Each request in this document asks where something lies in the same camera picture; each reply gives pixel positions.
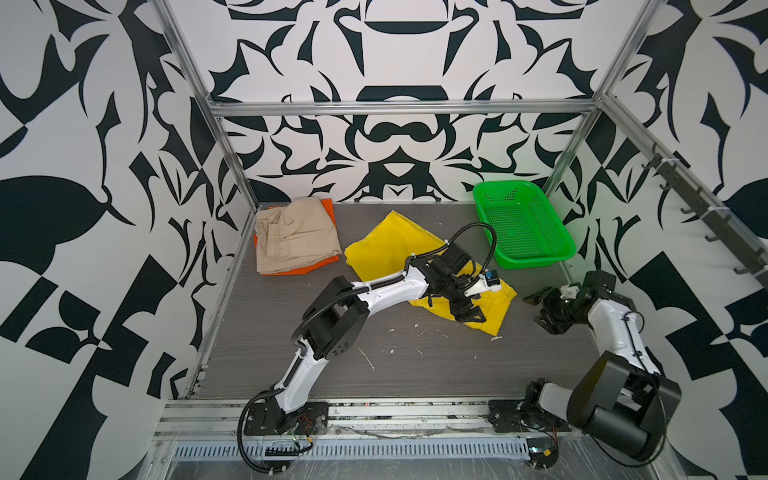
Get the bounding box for yellow shorts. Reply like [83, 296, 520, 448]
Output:
[344, 211, 517, 337]

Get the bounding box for orange shorts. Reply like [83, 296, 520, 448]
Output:
[253, 197, 342, 277]

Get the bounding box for beige shorts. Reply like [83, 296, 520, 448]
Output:
[254, 196, 343, 276]

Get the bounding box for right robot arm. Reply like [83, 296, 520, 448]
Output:
[519, 270, 681, 467]

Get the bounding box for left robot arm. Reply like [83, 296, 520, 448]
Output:
[269, 243, 501, 416]

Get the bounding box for green plastic basket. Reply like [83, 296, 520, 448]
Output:
[472, 180, 576, 270]

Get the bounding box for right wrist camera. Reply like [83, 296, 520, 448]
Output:
[560, 285, 580, 301]

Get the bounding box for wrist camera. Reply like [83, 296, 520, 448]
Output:
[465, 270, 502, 298]
[560, 285, 580, 301]

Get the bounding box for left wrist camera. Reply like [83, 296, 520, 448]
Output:
[465, 270, 502, 298]

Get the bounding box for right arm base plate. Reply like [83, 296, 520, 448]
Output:
[487, 399, 571, 433]

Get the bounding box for right aluminium frame post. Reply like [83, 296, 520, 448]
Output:
[543, 0, 666, 198]

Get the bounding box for aluminium frame post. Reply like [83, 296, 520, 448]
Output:
[150, 0, 259, 212]
[543, 0, 666, 198]

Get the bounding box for black wall hook rack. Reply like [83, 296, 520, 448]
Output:
[643, 142, 767, 289]

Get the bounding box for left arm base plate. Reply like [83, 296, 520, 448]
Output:
[243, 399, 329, 436]

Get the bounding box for white cable duct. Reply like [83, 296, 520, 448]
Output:
[167, 436, 532, 462]

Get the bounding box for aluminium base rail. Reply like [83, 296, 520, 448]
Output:
[155, 395, 661, 438]

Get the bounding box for aluminium frame crossbar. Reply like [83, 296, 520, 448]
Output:
[209, 99, 596, 117]

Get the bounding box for left aluminium frame post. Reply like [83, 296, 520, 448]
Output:
[150, 0, 259, 212]

